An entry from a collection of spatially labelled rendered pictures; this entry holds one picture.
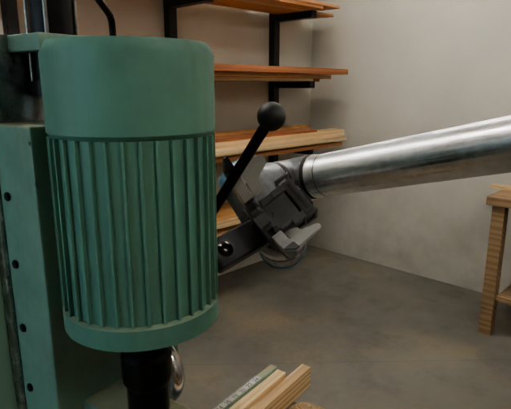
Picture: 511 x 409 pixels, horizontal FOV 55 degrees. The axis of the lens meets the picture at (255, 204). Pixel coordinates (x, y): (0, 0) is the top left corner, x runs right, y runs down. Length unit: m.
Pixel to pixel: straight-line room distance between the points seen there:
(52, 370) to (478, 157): 0.66
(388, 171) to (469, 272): 3.16
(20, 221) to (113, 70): 0.25
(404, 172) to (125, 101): 0.53
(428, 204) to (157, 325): 3.58
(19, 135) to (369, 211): 3.82
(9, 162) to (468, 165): 0.64
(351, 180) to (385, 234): 3.33
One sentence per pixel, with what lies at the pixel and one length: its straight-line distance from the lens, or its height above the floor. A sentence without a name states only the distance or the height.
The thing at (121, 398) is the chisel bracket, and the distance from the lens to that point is 0.71.
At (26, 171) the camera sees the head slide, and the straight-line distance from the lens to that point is 0.60.
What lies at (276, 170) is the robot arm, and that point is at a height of 1.30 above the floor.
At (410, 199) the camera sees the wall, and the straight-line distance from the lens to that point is 4.07.
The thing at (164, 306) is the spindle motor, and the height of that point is 1.25.
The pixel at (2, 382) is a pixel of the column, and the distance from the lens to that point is 0.76.
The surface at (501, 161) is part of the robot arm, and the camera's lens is 0.81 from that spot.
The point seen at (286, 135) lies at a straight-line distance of 3.58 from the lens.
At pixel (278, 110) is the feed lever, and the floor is 1.43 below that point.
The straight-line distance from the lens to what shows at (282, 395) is 0.93.
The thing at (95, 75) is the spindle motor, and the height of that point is 1.47.
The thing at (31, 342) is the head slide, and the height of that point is 1.15.
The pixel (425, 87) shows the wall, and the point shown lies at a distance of 3.95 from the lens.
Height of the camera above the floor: 1.46
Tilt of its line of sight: 13 degrees down
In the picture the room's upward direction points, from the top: straight up
